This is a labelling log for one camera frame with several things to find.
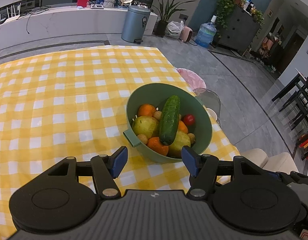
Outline small brown longan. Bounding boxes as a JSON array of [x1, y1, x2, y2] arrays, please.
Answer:
[[137, 134, 149, 145]]

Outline yellow-green pear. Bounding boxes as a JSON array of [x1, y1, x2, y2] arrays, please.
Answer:
[[168, 131, 191, 159], [132, 115, 159, 139]]

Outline blue water jug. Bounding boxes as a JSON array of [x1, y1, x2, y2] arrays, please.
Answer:
[[194, 15, 217, 48]]

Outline blue-grey pedal trash bin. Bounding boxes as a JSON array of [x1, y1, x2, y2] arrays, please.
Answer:
[[121, 5, 151, 44]]

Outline dark grey drawer cabinet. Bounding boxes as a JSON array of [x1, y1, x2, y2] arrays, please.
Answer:
[[217, 6, 260, 55]]

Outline green colander bowl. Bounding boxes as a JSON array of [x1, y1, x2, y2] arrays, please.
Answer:
[[123, 83, 212, 163]]

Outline transparent acrylic chair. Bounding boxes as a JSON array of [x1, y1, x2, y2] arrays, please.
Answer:
[[194, 88, 221, 125]]

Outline brown longan ball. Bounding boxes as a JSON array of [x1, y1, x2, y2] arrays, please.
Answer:
[[153, 111, 162, 121]]

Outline white wifi router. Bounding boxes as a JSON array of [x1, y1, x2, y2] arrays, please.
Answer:
[[5, 3, 21, 23]]

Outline orange fruit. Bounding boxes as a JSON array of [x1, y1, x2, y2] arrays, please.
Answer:
[[178, 120, 189, 134], [147, 137, 169, 156], [137, 103, 157, 117]]

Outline yellow checkered tablecloth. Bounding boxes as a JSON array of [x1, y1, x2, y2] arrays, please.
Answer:
[[0, 45, 241, 240]]

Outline potted green leaf plant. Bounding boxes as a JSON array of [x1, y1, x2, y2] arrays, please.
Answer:
[[152, 0, 194, 37]]

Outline brown longan right side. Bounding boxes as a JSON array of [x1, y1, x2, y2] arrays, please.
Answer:
[[187, 133, 196, 145]]

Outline black dining table chairs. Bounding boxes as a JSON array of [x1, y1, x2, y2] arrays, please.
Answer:
[[271, 73, 308, 130]]

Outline red cherry tomato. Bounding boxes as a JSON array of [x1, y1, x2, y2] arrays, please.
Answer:
[[183, 114, 196, 126]]

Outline white TV cabinet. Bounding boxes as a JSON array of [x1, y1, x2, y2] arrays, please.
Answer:
[[0, 0, 159, 55]]

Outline green cucumber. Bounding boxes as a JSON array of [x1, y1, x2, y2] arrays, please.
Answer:
[[159, 95, 180, 146]]

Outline leafy pothos plant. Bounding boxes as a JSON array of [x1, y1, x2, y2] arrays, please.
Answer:
[[211, 0, 264, 30]]

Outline pink small heater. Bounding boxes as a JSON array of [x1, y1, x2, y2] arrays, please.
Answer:
[[179, 26, 193, 42]]

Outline yellow-green pear right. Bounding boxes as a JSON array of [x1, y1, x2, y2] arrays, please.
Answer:
[[168, 131, 191, 159]]

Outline white plastic bag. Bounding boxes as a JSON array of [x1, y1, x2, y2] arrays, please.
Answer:
[[165, 20, 184, 39]]

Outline colourful stacked stools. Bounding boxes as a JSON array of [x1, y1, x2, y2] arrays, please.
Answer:
[[296, 133, 308, 160]]

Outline red box on cabinet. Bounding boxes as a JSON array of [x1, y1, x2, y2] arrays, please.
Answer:
[[77, 0, 89, 8]]

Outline beige sofa armrest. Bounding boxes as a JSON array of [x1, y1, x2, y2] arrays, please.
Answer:
[[241, 148, 298, 174]]

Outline pink fluffy stool cushion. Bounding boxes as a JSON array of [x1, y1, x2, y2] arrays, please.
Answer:
[[177, 68, 207, 94]]

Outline yellow-green pear left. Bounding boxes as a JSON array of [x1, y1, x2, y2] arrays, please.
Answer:
[[132, 115, 159, 139]]

